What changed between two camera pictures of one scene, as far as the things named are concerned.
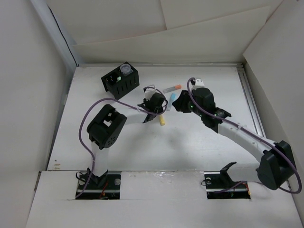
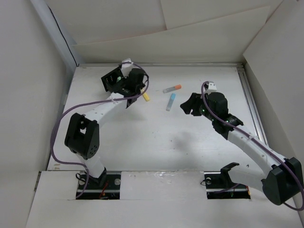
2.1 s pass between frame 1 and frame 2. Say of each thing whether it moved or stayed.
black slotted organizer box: stayed
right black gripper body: moved
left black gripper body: moved
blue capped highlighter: stayed
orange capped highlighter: stayed
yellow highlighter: moved
